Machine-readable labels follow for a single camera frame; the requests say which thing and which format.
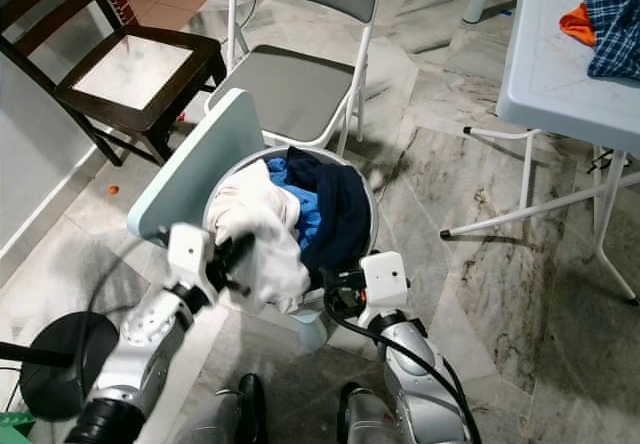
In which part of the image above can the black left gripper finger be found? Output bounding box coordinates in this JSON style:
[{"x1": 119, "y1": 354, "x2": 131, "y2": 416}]
[{"x1": 222, "y1": 232, "x2": 258, "y2": 270}]

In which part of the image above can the white garment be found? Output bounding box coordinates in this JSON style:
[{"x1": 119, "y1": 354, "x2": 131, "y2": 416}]
[{"x1": 210, "y1": 159, "x2": 313, "y2": 315}]

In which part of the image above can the blue plaid shirt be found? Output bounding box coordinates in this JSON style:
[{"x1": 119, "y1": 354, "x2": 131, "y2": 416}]
[{"x1": 585, "y1": 0, "x2": 640, "y2": 80}]

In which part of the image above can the dark navy garment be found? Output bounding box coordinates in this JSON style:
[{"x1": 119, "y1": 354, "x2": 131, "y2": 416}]
[{"x1": 285, "y1": 147, "x2": 374, "y2": 283}]

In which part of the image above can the blue garment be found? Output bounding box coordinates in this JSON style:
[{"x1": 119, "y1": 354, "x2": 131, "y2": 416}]
[{"x1": 265, "y1": 157, "x2": 323, "y2": 257}]

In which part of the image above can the grey plastic bucket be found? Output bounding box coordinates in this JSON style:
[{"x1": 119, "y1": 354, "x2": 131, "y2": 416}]
[{"x1": 205, "y1": 146, "x2": 381, "y2": 305}]

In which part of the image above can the pale blue plastic chair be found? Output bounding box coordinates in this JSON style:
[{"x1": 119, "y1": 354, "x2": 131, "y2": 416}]
[{"x1": 127, "y1": 89, "x2": 339, "y2": 353}]

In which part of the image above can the grey folding chair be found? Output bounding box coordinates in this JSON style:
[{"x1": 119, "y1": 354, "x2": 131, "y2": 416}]
[{"x1": 205, "y1": 0, "x2": 383, "y2": 160}]

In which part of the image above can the dark wooden chair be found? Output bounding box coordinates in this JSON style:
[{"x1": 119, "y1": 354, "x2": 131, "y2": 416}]
[{"x1": 0, "y1": 0, "x2": 228, "y2": 167}]

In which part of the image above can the green plastic object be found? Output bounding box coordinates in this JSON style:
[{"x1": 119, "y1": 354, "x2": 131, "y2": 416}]
[{"x1": 0, "y1": 411, "x2": 37, "y2": 444}]

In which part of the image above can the orange cloth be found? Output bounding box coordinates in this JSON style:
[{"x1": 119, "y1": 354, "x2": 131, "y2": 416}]
[{"x1": 558, "y1": 2, "x2": 599, "y2": 49}]

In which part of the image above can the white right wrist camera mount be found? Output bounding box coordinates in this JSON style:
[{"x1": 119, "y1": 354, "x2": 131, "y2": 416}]
[{"x1": 359, "y1": 250, "x2": 412, "y2": 315}]

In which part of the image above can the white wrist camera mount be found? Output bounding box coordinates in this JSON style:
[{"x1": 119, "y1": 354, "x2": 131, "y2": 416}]
[
  {"x1": 165, "y1": 222, "x2": 219, "y2": 291},
  {"x1": 359, "y1": 250, "x2": 412, "y2": 315}
]

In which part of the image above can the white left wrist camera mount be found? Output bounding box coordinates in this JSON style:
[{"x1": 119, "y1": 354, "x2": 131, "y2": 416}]
[{"x1": 165, "y1": 222, "x2": 219, "y2": 291}]

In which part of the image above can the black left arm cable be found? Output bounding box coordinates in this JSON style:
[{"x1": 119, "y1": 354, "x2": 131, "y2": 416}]
[{"x1": 85, "y1": 229, "x2": 173, "y2": 395}]

